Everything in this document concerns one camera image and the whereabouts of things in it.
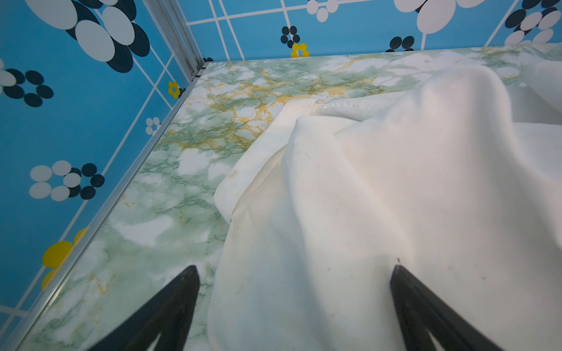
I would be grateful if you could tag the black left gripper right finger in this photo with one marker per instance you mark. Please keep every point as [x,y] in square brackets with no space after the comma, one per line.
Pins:
[426,320]

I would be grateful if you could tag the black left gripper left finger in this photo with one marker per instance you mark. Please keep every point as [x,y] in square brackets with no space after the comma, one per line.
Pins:
[164,321]

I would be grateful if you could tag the white cloth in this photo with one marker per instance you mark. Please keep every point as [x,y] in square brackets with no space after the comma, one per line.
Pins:
[458,180]

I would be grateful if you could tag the aluminium left floor rail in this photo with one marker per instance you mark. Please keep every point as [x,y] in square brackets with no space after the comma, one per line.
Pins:
[94,189]

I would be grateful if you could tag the aluminium left corner post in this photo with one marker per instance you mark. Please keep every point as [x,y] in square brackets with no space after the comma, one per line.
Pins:
[172,24]

